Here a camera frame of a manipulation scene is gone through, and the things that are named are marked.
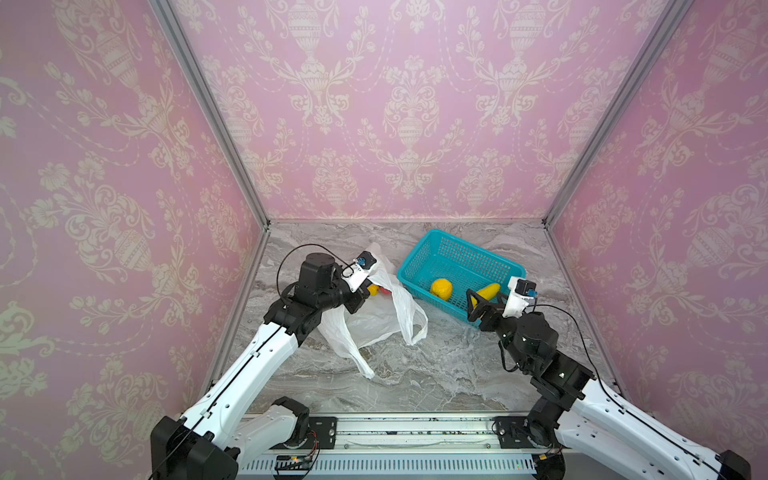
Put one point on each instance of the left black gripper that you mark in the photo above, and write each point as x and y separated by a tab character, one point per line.
358	298

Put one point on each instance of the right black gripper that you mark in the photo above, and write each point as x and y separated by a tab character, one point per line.
490	311

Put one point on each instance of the yellow bumpy long fruit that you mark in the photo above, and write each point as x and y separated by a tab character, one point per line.
485	294

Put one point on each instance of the white plastic bag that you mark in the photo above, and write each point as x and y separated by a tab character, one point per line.
379	318

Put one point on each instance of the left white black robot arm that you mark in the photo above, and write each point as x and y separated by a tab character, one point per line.
210	440

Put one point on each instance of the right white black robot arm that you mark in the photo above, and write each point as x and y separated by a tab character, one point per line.
580	412

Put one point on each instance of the teal plastic basket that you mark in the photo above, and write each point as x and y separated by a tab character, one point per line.
440	255

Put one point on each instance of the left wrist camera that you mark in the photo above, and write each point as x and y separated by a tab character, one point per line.
357	273

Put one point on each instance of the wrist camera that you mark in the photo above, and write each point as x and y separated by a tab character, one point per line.
357	273
522	294

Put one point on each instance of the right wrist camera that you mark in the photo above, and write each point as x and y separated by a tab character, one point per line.
522	294

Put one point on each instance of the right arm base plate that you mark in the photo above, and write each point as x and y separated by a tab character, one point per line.
513	432

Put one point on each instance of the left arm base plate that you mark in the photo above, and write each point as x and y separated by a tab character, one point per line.
314	432

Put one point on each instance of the aluminium front rail frame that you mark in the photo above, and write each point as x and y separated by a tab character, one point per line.
453	444

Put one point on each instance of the left corner aluminium post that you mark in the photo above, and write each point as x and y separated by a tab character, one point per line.
191	67

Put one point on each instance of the corner aluminium post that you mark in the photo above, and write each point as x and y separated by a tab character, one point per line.
191	67
660	35

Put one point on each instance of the right corner aluminium post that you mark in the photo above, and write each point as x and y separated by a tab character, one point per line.
660	35

